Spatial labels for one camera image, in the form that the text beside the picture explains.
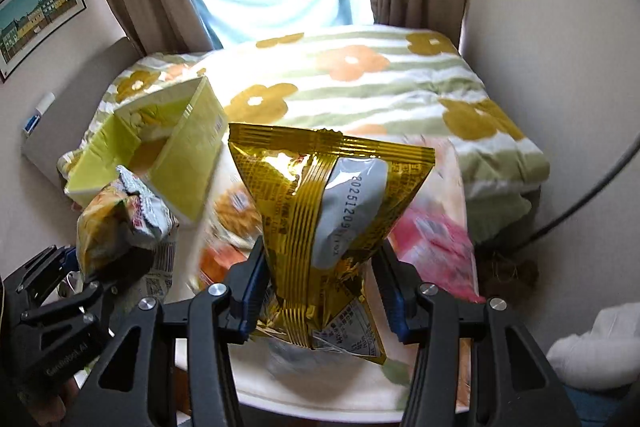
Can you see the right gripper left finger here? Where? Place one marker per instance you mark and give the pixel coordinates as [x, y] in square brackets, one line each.
[165, 346]

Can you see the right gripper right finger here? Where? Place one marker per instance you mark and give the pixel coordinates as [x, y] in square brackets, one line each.
[477, 364]

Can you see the yellow white snack bag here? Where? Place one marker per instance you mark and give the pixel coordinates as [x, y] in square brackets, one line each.
[124, 214]

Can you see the pink strawberry snack bag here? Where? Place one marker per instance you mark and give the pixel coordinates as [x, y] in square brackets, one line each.
[439, 249]

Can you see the gold foil snack bag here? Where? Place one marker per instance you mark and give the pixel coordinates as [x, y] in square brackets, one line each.
[327, 201]

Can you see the white cloth bundle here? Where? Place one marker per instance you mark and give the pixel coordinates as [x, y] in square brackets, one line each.
[606, 357]

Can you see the orange cookie snack packet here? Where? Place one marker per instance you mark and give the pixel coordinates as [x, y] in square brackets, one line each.
[231, 230]

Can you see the white blue bottle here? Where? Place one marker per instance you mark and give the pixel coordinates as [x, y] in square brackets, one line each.
[41, 107]

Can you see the grey headboard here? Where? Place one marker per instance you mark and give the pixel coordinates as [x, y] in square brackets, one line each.
[65, 121]

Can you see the yellow-green cardboard box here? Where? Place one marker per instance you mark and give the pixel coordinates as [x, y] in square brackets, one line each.
[169, 138]

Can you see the floral striped quilt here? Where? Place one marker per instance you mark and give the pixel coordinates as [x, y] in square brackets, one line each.
[376, 81]

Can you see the framed building picture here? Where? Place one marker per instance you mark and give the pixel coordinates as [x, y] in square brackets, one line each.
[25, 24]

